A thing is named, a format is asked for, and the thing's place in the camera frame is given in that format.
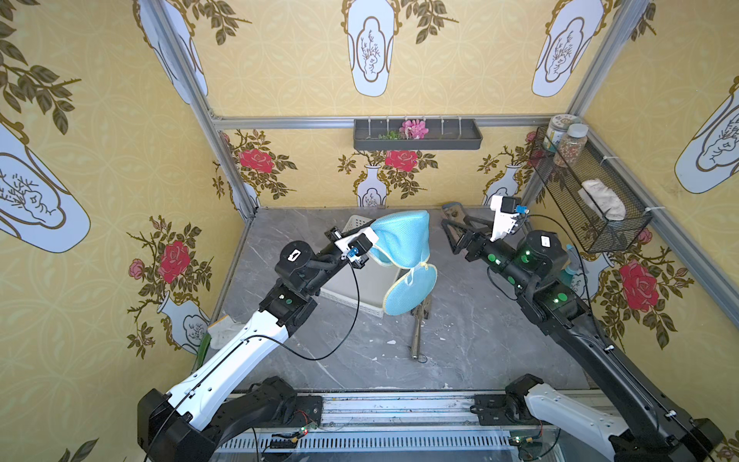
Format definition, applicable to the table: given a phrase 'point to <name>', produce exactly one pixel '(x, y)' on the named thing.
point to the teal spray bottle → (574, 266)
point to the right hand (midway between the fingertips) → (460, 217)
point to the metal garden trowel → (419, 312)
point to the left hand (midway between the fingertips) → (358, 214)
